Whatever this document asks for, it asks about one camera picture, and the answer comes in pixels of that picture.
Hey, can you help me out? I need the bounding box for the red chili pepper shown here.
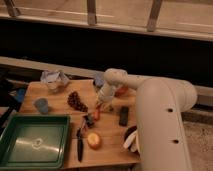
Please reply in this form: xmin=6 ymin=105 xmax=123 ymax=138
xmin=93 ymin=108 xmax=101 ymax=121

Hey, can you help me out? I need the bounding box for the dark purple bowl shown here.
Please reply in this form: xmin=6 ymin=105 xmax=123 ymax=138
xmin=124 ymin=126 xmax=137 ymax=141

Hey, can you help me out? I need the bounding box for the black handled knife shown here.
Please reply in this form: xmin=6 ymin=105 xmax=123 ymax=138
xmin=76 ymin=121 xmax=85 ymax=162

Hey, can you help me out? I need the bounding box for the orange fruit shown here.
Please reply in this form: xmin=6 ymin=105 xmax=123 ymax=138
xmin=87 ymin=133 xmax=101 ymax=150

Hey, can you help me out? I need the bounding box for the bunch of dark grapes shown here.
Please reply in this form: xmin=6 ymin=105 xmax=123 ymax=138
xmin=67 ymin=91 xmax=88 ymax=112

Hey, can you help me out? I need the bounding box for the wooden board table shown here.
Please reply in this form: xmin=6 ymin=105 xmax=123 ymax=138
xmin=20 ymin=80 xmax=140 ymax=170

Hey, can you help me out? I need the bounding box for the green plastic tray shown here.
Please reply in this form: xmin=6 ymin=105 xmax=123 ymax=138
xmin=0 ymin=115 xmax=70 ymax=170

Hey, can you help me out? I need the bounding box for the small dark toy object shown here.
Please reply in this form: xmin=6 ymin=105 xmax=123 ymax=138
xmin=83 ymin=114 xmax=95 ymax=128

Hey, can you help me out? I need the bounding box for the red bowl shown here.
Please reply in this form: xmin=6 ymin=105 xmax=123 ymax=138
xmin=115 ymin=86 xmax=128 ymax=97

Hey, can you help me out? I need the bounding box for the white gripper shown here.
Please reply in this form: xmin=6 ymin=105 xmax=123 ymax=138
xmin=96 ymin=82 xmax=116 ymax=112

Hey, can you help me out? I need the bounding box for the black rectangular block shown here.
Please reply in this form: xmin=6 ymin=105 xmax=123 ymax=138
xmin=119 ymin=106 xmax=129 ymax=126

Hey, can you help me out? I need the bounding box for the blue plastic cup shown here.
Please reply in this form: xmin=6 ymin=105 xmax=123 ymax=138
xmin=34 ymin=98 xmax=49 ymax=114

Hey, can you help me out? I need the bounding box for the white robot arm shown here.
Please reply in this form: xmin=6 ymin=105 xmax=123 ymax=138
xmin=98 ymin=68 xmax=197 ymax=171

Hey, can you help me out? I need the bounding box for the banana peel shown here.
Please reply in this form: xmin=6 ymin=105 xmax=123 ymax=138
xmin=123 ymin=131 xmax=140 ymax=153

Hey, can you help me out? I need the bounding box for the small blue cup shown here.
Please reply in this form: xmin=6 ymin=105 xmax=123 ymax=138
xmin=93 ymin=74 xmax=104 ymax=89

